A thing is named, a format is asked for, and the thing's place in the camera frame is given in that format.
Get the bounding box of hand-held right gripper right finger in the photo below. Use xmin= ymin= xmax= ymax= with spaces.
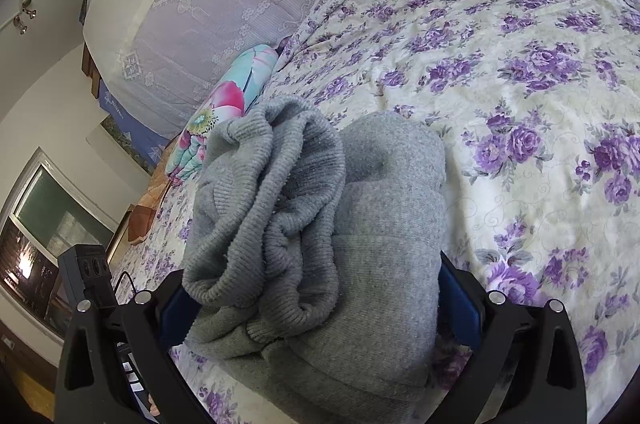
xmin=435 ymin=251 xmax=588 ymax=424

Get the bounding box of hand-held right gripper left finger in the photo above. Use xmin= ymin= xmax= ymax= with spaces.
xmin=54 ymin=269 xmax=211 ymax=424

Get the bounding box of grey sweatshirt garment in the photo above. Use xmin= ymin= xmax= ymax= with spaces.
xmin=181 ymin=98 xmax=448 ymax=420

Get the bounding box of brown wooden box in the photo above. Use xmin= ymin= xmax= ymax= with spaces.
xmin=127 ymin=204 xmax=156 ymax=245

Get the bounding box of window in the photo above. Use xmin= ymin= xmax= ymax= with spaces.
xmin=0 ymin=148 xmax=116 ymax=335

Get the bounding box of orange cloth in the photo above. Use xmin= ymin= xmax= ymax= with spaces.
xmin=134 ymin=166 xmax=173 ymax=215

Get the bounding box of blue headboard panel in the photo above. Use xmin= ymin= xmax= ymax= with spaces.
xmin=97 ymin=81 xmax=168 ymax=175

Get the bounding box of colourful floral folded quilt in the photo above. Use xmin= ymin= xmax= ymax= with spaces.
xmin=165 ymin=44 xmax=279 ymax=185

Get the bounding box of purple floral bed sheet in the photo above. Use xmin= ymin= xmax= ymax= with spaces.
xmin=107 ymin=0 xmax=640 ymax=424

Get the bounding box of black cable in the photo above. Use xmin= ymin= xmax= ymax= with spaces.
xmin=112 ymin=270 xmax=139 ymax=302

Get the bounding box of dark wooden bed frame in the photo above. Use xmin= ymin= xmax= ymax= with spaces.
xmin=79 ymin=0 xmax=104 ymax=100

